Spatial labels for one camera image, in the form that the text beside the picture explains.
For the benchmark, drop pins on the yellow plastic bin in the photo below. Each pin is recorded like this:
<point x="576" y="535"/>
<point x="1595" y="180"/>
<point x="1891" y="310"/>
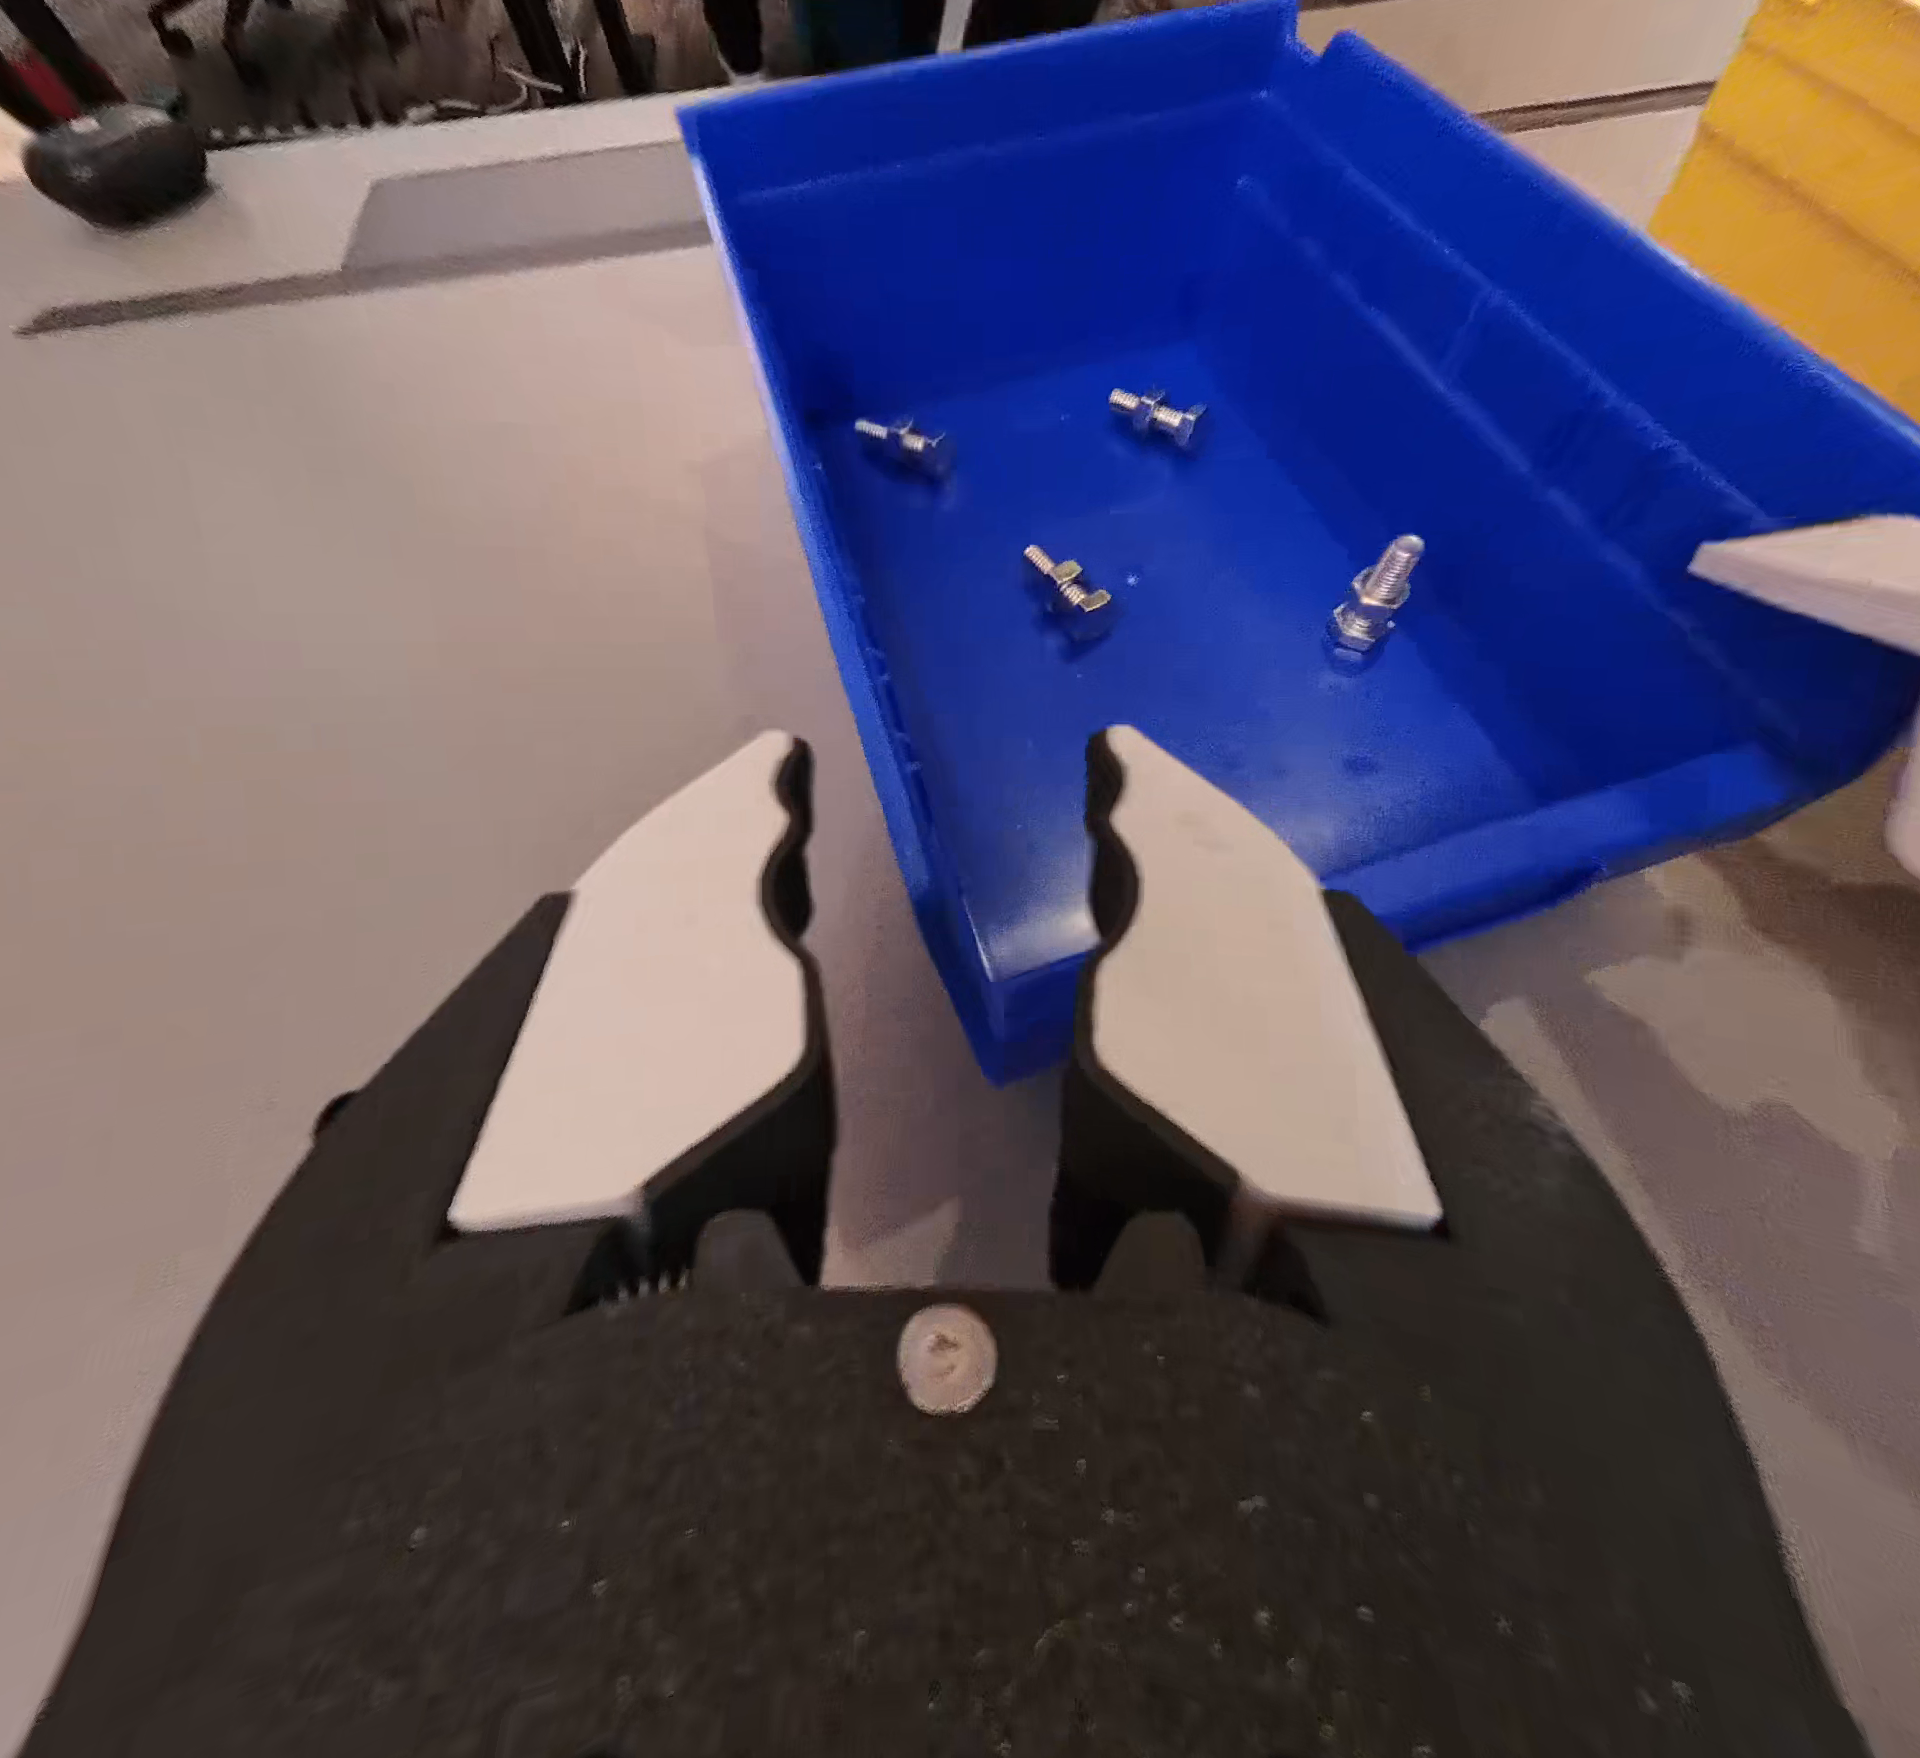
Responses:
<point x="1817" y="137"/>

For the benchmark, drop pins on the black oval case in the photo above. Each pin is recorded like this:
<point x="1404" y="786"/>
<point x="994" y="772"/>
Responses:
<point x="113" y="168"/>

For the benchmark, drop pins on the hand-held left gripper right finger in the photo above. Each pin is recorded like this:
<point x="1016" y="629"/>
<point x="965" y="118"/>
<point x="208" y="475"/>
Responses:
<point x="1245" y="1022"/>

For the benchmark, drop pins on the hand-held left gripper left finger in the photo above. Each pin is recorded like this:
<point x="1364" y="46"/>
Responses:
<point x="660" y="1022"/>

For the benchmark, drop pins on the silver metal bolt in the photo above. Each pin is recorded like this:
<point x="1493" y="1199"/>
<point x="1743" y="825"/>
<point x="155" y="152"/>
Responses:
<point x="1040" y="560"/>
<point x="875" y="429"/>
<point x="1396" y="564"/>
<point x="1179" y="424"/>

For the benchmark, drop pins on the silver wing nut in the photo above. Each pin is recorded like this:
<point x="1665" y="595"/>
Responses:
<point x="1074" y="595"/>

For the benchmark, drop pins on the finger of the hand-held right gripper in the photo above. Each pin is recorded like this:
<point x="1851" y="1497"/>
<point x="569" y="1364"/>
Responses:
<point x="1825" y="573"/>

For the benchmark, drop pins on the blue plastic bin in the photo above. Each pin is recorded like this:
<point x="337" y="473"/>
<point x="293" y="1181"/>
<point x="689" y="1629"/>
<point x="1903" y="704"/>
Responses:
<point x="1275" y="288"/>

